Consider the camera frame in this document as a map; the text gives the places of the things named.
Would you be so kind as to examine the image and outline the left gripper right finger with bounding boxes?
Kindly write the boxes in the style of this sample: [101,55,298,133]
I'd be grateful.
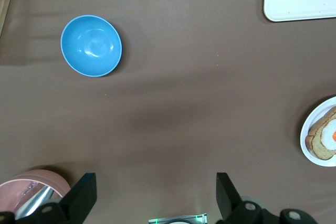
[216,173,320,224]

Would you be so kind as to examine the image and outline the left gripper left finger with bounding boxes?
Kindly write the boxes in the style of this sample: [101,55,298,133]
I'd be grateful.
[0,173,97,224]

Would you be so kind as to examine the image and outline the toasted bread slice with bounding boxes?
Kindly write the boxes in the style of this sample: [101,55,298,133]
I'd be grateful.
[304,106,336,161]

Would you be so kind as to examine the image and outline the toy fried egg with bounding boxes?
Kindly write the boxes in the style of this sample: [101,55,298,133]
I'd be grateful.
[321,119,336,150]

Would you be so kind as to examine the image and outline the white round plate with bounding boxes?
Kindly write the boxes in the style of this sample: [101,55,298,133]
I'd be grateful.
[300,96,336,167]

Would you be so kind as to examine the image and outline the pink bowl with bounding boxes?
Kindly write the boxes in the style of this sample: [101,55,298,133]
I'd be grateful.
[0,169,71,213]

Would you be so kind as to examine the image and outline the metal scoop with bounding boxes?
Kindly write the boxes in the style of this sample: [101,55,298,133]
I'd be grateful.
[15,185,55,219]

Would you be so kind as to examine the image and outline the blue bowl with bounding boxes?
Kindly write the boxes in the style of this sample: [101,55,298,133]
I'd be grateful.
[60,15,123,78]

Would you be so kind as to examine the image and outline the wooden mug rack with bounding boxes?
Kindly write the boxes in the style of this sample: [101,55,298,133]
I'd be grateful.
[0,0,17,37]

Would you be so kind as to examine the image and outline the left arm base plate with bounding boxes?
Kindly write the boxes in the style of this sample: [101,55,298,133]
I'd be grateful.
[148,212,209,224]

